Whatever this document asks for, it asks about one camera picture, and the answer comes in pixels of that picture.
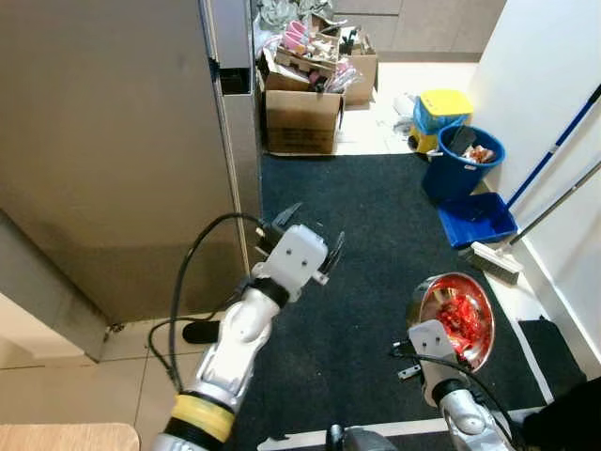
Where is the clear bag of pink parts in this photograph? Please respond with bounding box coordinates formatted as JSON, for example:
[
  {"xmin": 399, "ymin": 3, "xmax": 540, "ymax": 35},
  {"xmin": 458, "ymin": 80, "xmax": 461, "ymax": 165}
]
[{"xmin": 319, "ymin": 58, "xmax": 362, "ymax": 95}]

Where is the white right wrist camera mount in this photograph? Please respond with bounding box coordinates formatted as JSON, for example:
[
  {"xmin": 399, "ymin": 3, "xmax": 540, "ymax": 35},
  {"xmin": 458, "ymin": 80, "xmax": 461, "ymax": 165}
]
[{"xmin": 407, "ymin": 319, "xmax": 463, "ymax": 384}]

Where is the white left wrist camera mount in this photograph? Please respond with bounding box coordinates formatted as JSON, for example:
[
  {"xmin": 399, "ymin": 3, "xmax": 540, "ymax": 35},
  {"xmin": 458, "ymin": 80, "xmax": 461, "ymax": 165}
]
[{"xmin": 254, "ymin": 224, "xmax": 330, "ymax": 303}]

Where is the grey handled broom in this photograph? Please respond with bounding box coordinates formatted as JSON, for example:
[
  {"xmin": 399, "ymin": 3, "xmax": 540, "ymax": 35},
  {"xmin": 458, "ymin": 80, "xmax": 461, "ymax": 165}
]
[{"xmin": 459, "ymin": 160, "xmax": 601, "ymax": 287}]

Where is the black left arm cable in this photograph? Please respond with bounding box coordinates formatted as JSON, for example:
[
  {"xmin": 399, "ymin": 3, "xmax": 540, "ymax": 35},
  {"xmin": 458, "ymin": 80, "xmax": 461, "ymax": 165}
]
[{"xmin": 150, "ymin": 212, "xmax": 273, "ymax": 391}]

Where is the pink arched plastic item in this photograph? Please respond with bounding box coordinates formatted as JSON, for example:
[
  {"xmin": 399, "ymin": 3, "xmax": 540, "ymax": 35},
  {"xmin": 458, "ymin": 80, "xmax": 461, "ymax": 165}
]
[
  {"xmin": 289, "ymin": 19, "xmax": 313, "ymax": 43},
  {"xmin": 280, "ymin": 28, "xmax": 303, "ymax": 55}
]

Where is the steel bowl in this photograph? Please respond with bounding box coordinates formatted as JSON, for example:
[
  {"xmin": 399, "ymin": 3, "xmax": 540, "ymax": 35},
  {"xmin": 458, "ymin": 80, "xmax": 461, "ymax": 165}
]
[{"xmin": 409, "ymin": 272, "xmax": 497, "ymax": 374}]

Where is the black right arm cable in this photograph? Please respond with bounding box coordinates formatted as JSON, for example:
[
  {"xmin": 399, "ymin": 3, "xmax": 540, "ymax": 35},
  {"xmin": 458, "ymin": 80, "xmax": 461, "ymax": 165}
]
[{"xmin": 390, "ymin": 343, "xmax": 517, "ymax": 451}]

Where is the large black floor mat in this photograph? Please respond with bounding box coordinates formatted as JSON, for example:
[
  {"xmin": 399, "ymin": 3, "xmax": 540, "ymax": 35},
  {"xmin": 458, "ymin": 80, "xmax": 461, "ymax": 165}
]
[{"xmin": 230, "ymin": 153, "xmax": 564, "ymax": 447}]

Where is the grey robot right leg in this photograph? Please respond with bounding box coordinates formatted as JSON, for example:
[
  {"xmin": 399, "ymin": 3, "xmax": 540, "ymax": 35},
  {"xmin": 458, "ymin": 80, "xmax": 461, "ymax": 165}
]
[{"xmin": 324, "ymin": 425, "xmax": 400, "ymax": 451}]

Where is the blue stick handle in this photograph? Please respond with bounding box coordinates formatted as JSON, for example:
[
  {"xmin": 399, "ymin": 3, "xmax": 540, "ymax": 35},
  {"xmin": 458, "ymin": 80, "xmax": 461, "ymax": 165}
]
[{"xmin": 505, "ymin": 85, "xmax": 601, "ymax": 211}]

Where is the small black floor mat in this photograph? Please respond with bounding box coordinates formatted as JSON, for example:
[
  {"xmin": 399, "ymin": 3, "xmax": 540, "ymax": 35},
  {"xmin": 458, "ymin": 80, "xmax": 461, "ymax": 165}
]
[{"xmin": 518, "ymin": 318, "xmax": 589, "ymax": 400}]

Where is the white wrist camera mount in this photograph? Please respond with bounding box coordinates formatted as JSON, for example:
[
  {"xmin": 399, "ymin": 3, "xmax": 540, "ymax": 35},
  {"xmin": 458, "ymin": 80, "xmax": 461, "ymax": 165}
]
[
  {"xmin": 254, "ymin": 224, "xmax": 330, "ymax": 303},
  {"xmin": 407, "ymin": 319, "xmax": 463, "ymax": 384}
]

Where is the small cardboard box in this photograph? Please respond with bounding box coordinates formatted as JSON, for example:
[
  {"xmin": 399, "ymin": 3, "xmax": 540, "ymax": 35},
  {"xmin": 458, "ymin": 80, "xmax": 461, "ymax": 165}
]
[{"xmin": 333, "ymin": 28, "xmax": 379, "ymax": 106}]

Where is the black fabric bulk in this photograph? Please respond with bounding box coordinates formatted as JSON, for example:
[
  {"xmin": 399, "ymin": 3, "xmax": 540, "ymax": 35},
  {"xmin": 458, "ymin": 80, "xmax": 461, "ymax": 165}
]
[{"xmin": 519, "ymin": 376, "xmax": 601, "ymax": 451}]

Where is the large cardboard box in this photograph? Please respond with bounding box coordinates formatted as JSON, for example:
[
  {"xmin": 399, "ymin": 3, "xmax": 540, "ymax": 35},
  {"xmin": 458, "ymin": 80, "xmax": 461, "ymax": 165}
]
[{"xmin": 263, "ymin": 66, "xmax": 345, "ymax": 156}]

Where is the green crumpled bag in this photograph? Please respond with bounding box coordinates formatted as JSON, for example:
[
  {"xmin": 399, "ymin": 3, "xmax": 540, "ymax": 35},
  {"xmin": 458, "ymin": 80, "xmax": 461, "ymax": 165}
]
[{"xmin": 258, "ymin": 0, "xmax": 325, "ymax": 29}]

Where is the clear crumpled plastic bag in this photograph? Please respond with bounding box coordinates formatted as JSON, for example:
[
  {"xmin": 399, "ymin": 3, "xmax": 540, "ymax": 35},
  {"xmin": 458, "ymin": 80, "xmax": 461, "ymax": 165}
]
[{"xmin": 388, "ymin": 89, "xmax": 421, "ymax": 125}]

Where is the red white rubbish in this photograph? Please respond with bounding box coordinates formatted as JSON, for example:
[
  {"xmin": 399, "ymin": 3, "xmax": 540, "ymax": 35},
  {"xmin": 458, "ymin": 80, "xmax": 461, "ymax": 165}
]
[{"xmin": 465, "ymin": 144, "xmax": 497, "ymax": 166}]

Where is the yellow blue plastic container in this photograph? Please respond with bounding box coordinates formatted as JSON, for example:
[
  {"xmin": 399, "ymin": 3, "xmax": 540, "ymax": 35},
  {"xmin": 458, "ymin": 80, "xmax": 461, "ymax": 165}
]
[{"xmin": 409, "ymin": 88, "xmax": 474, "ymax": 154}]

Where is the black oblong floor object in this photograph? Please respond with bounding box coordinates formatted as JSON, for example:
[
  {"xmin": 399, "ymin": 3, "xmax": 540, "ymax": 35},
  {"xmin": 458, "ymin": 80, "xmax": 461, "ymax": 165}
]
[{"xmin": 181, "ymin": 319, "xmax": 224, "ymax": 345}]

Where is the red snack packet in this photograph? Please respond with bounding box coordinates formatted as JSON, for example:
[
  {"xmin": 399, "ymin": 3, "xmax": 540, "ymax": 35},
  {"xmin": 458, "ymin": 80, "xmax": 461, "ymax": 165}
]
[
  {"xmin": 439, "ymin": 293, "xmax": 482, "ymax": 330},
  {"xmin": 451, "ymin": 324, "xmax": 485, "ymax": 358}
]

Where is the blue dustpan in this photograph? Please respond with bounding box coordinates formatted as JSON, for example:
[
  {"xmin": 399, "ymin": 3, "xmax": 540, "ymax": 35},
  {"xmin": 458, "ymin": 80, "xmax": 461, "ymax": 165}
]
[{"xmin": 438, "ymin": 192, "xmax": 519, "ymax": 251}]

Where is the black flat rubbish piece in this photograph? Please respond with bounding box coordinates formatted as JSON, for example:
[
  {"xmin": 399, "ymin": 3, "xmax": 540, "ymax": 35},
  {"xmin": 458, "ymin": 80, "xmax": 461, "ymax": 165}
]
[{"xmin": 448, "ymin": 126, "xmax": 478, "ymax": 156}]

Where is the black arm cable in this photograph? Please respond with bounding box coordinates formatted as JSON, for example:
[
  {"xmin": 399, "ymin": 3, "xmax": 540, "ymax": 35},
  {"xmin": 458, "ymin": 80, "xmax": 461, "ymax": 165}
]
[
  {"xmin": 390, "ymin": 343, "xmax": 517, "ymax": 451},
  {"xmin": 150, "ymin": 212, "xmax": 273, "ymax": 391}
]

